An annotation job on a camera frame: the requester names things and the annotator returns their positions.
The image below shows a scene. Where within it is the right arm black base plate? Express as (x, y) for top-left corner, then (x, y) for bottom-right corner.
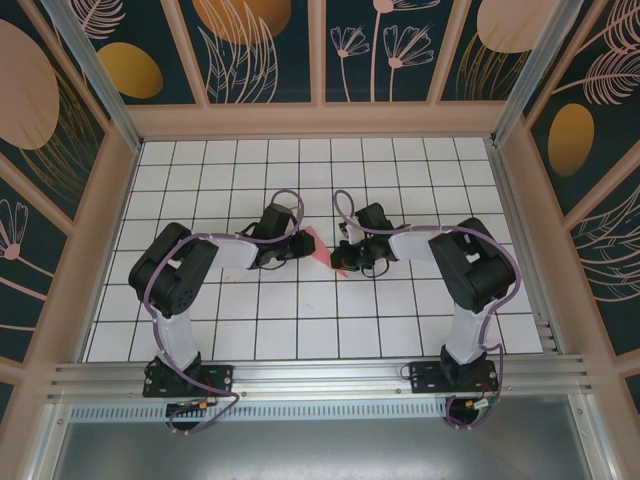
(408, 360), (499, 396)

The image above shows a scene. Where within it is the aluminium side rail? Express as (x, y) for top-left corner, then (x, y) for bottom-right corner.
(487, 139), (569, 356)

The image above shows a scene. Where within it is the aluminium mounting rail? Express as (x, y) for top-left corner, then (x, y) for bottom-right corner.
(47, 354), (594, 401)

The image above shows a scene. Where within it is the aluminium frame post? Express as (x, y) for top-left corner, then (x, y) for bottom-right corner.
(42, 0), (144, 151)
(492, 0), (596, 146)

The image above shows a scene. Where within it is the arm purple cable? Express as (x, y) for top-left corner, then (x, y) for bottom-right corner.
(332, 189), (524, 432)
(142, 188), (307, 435)

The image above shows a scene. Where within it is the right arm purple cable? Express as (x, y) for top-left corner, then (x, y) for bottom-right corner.
(332, 189), (524, 432)

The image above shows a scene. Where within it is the pink cloth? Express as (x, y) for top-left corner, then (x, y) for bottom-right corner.
(299, 225), (351, 279)

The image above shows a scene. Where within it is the slotted grey cable duct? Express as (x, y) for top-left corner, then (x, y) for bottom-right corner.
(69, 403), (451, 421)

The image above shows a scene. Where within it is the grey metal panel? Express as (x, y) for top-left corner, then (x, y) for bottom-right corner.
(39, 394), (616, 480)

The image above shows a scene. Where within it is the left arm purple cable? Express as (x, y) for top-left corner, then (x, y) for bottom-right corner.
(142, 188), (307, 435)

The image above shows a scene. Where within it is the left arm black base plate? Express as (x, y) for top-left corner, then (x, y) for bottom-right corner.
(143, 363), (235, 399)

